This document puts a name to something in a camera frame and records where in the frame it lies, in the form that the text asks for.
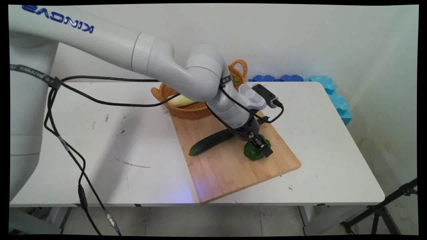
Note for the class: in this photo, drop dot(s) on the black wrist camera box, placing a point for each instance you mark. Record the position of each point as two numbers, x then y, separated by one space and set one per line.
265 94

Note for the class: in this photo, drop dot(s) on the black tripod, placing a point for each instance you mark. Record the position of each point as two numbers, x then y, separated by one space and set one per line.
380 210

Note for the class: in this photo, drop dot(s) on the dark green cucumber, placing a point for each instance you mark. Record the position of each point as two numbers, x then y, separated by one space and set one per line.
206 143

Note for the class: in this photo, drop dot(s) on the woven wicker basket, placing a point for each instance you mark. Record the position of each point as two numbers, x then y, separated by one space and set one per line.
186 111

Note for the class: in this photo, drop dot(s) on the white table leg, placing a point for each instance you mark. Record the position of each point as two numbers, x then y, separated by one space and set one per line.
317 220
36 220

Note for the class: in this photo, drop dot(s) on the wooden cutting board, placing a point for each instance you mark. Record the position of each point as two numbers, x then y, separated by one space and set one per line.
227 173

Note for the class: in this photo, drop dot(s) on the green bell pepper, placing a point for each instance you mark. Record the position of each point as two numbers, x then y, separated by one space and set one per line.
252 154

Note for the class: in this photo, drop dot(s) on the grey ribbed camera mount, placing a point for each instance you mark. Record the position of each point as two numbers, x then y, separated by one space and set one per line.
251 96

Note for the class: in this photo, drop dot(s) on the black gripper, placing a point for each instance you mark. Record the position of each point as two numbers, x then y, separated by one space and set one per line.
252 128

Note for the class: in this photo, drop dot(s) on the green celery stalk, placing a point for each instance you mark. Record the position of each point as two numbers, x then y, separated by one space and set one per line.
180 100

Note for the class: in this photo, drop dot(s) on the light blue foam mat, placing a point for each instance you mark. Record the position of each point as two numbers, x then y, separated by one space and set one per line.
337 100

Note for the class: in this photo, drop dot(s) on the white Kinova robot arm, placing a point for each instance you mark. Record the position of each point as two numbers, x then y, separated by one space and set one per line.
100 43

